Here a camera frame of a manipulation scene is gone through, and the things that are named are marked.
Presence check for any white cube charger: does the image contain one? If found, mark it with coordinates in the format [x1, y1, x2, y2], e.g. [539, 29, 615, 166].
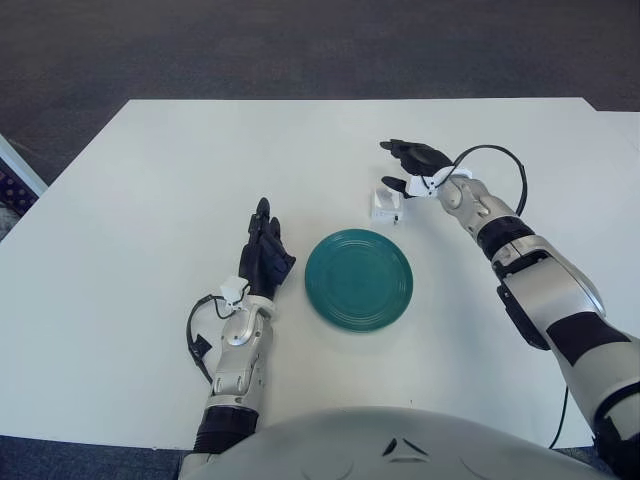
[369, 185, 404, 225]

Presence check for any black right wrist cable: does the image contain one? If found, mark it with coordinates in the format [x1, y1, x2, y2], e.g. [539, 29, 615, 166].
[422, 144, 529, 216]

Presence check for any white right wrist connector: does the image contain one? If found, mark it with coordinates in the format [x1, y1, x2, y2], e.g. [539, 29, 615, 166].
[405, 174, 437, 200]

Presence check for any white left wrist connector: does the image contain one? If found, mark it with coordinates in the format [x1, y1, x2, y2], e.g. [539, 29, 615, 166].
[220, 278, 251, 314]

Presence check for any thin black hanging cable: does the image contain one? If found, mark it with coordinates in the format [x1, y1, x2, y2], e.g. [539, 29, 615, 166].
[547, 384, 570, 450]

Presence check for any white framed board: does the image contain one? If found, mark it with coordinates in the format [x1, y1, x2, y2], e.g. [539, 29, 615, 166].
[0, 133, 49, 199]

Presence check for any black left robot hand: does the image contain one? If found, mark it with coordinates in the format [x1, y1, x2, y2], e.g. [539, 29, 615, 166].
[237, 196, 297, 301]

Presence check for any teal round plate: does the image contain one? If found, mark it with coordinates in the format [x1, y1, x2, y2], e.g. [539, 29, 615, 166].
[304, 228, 415, 334]

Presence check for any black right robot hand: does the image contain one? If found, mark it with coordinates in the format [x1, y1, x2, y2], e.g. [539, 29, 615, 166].
[379, 138, 455, 197]

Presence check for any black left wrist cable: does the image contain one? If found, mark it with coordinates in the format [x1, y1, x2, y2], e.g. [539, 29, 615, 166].
[186, 294, 236, 386]

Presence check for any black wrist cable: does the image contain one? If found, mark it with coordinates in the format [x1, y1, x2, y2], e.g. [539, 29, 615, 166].
[186, 294, 236, 386]
[422, 144, 529, 216]

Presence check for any grey robot torso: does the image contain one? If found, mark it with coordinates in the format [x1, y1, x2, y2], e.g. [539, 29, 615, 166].
[179, 405, 619, 480]

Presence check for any purple patterned rug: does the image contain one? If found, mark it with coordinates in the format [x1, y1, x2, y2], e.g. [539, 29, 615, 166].
[0, 159, 39, 241]

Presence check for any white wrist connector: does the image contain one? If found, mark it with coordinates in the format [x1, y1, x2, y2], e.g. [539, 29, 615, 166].
[405, 174, 437, 200]
[220, 278, 251, 314]

